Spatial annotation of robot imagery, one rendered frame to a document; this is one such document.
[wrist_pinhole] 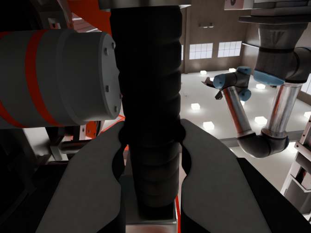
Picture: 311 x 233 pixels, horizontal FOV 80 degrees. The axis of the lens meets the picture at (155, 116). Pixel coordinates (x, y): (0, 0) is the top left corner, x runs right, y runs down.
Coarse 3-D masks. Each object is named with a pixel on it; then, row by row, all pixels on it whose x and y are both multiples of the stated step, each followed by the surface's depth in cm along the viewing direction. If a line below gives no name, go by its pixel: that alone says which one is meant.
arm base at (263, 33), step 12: (264, 24) 66; (288, 24) 61; (300, 24) 61; (264, 36) 68; (276, 36) 65; (288, 36) 63; (300, 36) 64; (264, 48) 70; (276, 48) 67; (288, 48) 66
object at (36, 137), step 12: (0, 132) 30; (12, 132) 30; (24, 132) 30; (36, 132) 33; (12, 144) 31; (24, 144) 31; (36, 144) 33; (48, 144) 36; (24, 156) 32; (36, 156) 32; (24, 168) 34; (24, 180) 35
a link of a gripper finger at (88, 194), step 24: (96, 144) 10; (120, 144) 10; (72, 168) 8; (96, 168) 8; (120, 168) 10; (72, 192) 7; (96, 192) 7; (120, 192) 7; (48, 216) 6; (72, 216) 6; (96, 216) 6; (120, 216) 6
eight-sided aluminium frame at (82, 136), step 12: (36, 0) 41; (48, 0) 42; (60, 0) 42; (48, 12) 44; (60, 12) 44; (48, 24) 45; (60, 24) 45; (72, 24) 48; (60, 132) 50; (84, 132) 53; (72, 156) 48
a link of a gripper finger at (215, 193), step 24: (192, 144) 9; (216, 144) 9; (192, 168) 8; (216, 168) 8; (240, 168) 8; (192, 192) 7; (216, 192) 7; (240, 192) 7; (192, 216) 6; (216, 216) 6; (240, 216) 6
